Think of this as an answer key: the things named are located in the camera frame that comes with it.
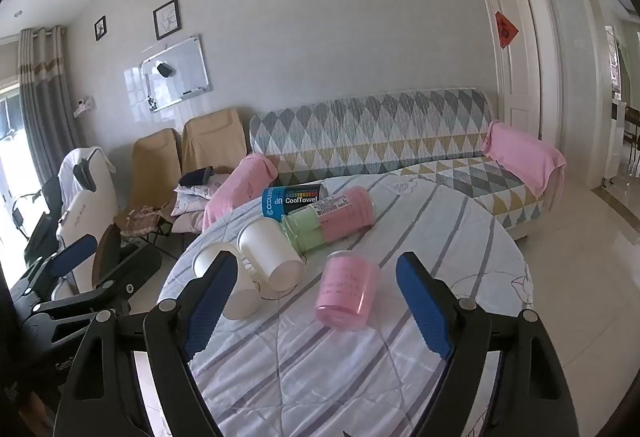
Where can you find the tiny black picture frame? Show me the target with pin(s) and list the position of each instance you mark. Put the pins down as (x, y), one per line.
(100, 28)

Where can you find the pink towel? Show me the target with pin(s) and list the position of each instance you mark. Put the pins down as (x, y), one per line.
(520, 152)
(235, 187)

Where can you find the white paper cup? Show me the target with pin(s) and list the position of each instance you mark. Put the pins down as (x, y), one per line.
(267, 252)
(241, 294)

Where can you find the grey striped curtain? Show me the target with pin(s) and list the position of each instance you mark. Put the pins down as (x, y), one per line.
(45, 107)

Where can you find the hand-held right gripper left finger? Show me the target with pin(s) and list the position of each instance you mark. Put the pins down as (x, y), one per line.
(210, 304)

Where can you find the diamond patterned sofa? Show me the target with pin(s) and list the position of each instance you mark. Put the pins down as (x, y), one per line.
(375, 132)

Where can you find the pink cup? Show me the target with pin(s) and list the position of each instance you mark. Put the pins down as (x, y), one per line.
(345, 292)

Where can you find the brown bag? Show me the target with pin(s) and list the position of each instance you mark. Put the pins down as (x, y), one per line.
(140, 222)

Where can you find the red door decoration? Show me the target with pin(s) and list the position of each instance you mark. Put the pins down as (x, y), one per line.
(505, 29)

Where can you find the striped white tablecloth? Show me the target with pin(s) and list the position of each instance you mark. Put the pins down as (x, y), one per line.
(310, 367)

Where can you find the white door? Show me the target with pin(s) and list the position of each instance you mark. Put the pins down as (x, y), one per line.
(520, 82)

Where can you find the whiteboard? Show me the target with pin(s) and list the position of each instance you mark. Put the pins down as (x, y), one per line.
(185, 67)

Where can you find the black whiteboard eraser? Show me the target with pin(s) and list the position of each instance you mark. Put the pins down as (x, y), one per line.
(165, 69)

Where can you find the blue towel canister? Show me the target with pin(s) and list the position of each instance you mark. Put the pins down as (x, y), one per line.
(280, 203)

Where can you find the dark folded cloth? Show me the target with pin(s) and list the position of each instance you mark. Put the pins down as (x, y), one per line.
(196, 178)

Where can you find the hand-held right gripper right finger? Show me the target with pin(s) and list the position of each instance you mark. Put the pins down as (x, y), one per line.
(422, 309)

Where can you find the white gaming chair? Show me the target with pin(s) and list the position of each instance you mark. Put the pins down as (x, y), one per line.
(85, 212)

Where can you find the black chair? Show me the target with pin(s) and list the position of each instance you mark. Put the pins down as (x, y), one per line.
(42, 202)

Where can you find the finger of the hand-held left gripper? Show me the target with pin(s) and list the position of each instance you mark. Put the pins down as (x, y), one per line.
(140, 263)
(72, 255)

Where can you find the pink towel bottle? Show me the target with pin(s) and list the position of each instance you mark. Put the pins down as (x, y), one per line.
(350, 217)

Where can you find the green towel bottle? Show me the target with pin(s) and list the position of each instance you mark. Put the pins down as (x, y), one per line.
(302, 229)

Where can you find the floral cushion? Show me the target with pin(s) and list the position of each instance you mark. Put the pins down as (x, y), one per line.
(192, 207)

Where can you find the tan covered chair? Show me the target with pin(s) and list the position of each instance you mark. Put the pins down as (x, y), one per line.
(210, 137)
(155, 167)

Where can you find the line drawing picture frame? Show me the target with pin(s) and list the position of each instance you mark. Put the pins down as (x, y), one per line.
(166, 19)

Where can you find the white wall fixture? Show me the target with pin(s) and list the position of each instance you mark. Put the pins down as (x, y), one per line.
(84, 106)

